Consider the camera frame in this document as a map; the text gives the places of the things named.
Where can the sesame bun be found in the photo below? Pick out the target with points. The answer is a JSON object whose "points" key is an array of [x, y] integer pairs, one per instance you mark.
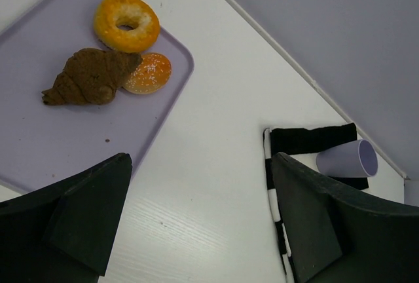
{"points": [[151, 75]]}

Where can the dark brown bread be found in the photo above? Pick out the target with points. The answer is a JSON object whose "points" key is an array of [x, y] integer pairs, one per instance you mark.
{"points": [[91, 76]]}

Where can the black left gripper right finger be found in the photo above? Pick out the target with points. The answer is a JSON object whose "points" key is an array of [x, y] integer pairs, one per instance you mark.
{"points": [[339, 234]]}

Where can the black white striped cloth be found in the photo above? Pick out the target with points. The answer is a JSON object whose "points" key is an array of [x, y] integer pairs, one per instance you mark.
{"points": [[297, 141]]}

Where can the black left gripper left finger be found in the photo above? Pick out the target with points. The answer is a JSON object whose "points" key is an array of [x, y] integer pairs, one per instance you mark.
{"points": [[65, 232]]}

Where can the lilac plastic cup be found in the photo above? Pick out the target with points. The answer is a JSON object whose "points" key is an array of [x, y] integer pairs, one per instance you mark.
{"points": [[355, 159]]}

